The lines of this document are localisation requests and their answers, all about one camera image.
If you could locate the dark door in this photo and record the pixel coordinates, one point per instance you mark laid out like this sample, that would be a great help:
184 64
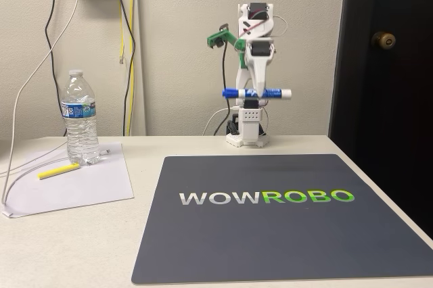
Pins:
382 115

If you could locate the yellow highlighter pen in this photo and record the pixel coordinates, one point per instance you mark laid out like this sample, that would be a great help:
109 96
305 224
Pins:
59 171

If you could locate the clear plastic water bottle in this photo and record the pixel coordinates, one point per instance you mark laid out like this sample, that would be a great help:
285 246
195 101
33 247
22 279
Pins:
81 125

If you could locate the grey WOWROBO mat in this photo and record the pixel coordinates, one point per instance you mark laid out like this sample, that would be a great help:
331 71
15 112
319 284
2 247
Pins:
270 240

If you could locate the brass door knob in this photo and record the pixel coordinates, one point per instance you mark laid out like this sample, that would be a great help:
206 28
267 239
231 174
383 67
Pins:
383 40

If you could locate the green mounted camera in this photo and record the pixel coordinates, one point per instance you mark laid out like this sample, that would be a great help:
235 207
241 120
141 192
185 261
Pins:
218 38

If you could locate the blue and white marker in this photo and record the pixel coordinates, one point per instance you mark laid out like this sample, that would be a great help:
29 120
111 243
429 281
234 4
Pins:
277 93

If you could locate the white paper sheet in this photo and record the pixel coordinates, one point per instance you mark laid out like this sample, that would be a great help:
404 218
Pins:
78 190

